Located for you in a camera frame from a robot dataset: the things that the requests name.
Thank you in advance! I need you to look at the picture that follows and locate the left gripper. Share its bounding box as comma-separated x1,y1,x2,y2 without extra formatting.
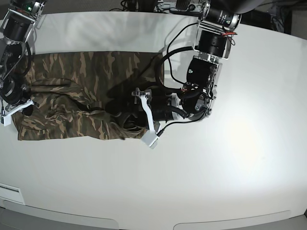
105,81,183,129

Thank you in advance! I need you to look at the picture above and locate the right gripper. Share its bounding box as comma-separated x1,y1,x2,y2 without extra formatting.
4,83,31,112

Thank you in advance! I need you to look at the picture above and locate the camouflage T-shirt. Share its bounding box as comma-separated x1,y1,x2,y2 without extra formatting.
12,51,163,141

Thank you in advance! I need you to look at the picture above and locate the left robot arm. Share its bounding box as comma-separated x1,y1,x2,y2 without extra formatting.
106,0,260,127

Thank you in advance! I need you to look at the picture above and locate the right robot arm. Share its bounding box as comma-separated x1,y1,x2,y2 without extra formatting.
0,0,47,117

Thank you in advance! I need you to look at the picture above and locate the white label bottom left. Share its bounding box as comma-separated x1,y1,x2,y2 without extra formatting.
0,184,25,205

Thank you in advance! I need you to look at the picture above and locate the power strip with cables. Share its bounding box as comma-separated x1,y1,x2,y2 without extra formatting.
153,0,211,16

